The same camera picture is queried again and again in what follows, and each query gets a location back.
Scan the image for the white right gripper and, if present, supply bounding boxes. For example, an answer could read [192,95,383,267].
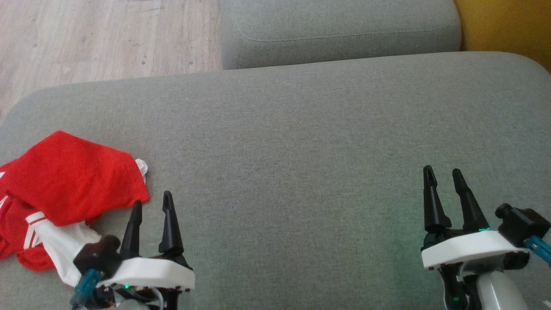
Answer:
[421,165,530,310]

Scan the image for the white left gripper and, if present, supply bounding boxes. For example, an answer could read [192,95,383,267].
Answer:
[92,191,195,310]

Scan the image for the red white basketball jersey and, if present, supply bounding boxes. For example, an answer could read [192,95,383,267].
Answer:
[0,130,150,288]

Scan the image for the red white basketball shorts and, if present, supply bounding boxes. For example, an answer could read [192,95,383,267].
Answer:
[0,170,56,273]

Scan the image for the grey fabric sofa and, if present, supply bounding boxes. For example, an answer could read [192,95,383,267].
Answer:
[0,51,551,310]

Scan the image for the yellow upholstered furniture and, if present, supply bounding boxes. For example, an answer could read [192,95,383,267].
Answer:
[454,0,551,73]

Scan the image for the small grey sofa section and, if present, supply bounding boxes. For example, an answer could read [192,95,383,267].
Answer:
[220,0,462,70]

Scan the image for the left camera cable blue plug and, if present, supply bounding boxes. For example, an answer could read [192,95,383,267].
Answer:
[70,269,102,309]

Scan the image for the camera cable blue plug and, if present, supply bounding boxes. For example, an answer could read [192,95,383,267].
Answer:
[70,269,102,309]
[525,236,551,265]

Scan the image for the right camera cable blue plug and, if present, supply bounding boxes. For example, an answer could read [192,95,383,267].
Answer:
[525,236,551,265]

